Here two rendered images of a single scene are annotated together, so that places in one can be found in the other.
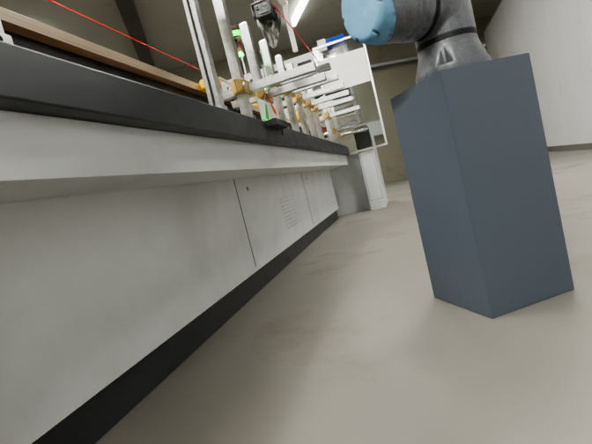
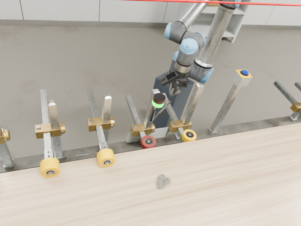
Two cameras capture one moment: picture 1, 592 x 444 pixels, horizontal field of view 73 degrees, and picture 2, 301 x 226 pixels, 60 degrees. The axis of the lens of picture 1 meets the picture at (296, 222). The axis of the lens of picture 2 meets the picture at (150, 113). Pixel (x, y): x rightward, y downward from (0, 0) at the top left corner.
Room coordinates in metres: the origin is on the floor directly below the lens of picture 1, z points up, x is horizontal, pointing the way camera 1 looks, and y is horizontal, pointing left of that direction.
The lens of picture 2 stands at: (2.49, 0.73, 2.01)
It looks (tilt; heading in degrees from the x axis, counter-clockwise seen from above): 45 degrees down; 225
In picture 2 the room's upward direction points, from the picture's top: 14 degrees clockwise
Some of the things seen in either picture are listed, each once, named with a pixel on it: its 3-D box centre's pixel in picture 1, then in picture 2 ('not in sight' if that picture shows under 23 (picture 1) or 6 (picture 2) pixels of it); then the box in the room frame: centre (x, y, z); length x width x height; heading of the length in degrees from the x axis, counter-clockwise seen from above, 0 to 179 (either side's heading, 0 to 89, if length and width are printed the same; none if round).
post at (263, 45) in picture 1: (275, 89); (105, 127); (2.02, -0.06, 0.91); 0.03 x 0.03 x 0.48; 74
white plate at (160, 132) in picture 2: (270, 114); (147, 134); (1.74, 0.00, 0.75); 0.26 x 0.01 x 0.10; 164
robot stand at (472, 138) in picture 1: (477, 188); (167, 103); (1.08, -0.50, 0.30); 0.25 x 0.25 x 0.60; 12
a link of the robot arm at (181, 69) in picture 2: not in sight; (182, 65); (1.54, -0.08, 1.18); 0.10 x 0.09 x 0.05; 74
